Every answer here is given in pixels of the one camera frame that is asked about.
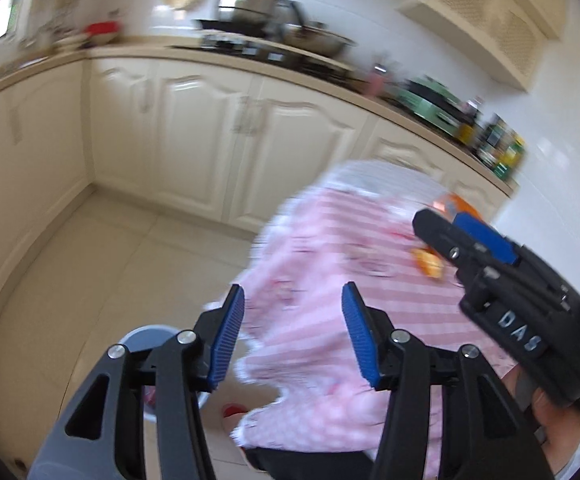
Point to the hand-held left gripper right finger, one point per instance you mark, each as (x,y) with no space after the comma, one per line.
(360,335)

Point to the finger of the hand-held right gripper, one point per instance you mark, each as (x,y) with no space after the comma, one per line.
(485,237)
(437,235)

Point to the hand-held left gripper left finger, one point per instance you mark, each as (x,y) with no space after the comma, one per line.
(227,335)

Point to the orange red snack wrapper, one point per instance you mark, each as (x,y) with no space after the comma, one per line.
(429,262)

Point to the orange snack packet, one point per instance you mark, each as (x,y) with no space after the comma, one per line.
(457,205)

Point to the blue plastic bucket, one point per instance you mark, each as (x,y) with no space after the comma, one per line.
(144,337)

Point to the person's right hand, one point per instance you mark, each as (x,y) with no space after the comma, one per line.
(555,420)

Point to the pink checked tablecloth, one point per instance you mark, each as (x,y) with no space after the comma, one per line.
(310,270)

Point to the white lace cloth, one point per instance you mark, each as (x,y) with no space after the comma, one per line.
(370,180)

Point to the large brown sauce bottle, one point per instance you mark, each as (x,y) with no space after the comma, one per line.
(469,122)

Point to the green electric cooker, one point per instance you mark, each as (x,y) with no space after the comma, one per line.
(430,107)

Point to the person's dark pants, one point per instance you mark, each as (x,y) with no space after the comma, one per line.
(315,467)

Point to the pink utensil holder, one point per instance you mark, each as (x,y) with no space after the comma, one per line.
(377,84)

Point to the wide cream lattice door cabinet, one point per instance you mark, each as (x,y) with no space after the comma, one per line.
(490,15)

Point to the steel wok with lid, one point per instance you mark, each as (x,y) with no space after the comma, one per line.
(320,40)

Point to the black gas stove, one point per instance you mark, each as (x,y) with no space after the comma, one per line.
(270,55)

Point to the steel steamer pot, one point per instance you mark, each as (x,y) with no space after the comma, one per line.
(247,5)

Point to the red bowl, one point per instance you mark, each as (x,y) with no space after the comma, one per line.
(102,32)

